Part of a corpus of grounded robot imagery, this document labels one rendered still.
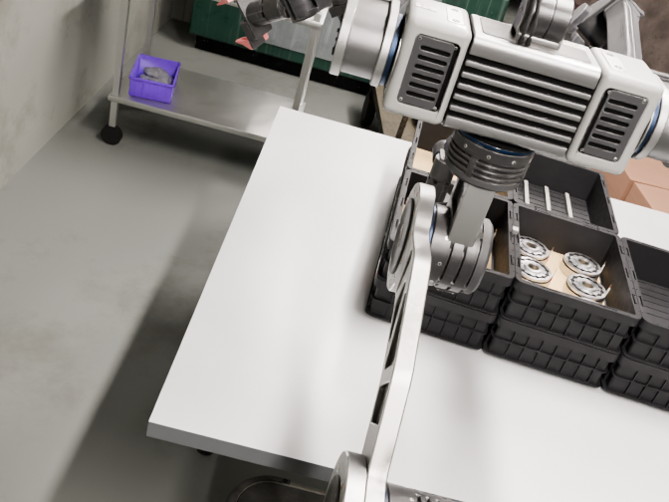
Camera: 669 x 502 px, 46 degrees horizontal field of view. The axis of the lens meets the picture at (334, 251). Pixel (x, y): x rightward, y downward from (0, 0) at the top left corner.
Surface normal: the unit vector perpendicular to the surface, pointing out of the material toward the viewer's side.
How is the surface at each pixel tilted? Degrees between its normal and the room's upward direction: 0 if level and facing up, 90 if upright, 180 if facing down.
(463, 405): 0
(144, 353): 0
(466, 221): 90
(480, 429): 0
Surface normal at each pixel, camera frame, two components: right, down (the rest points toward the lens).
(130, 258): 0.25, -0.81
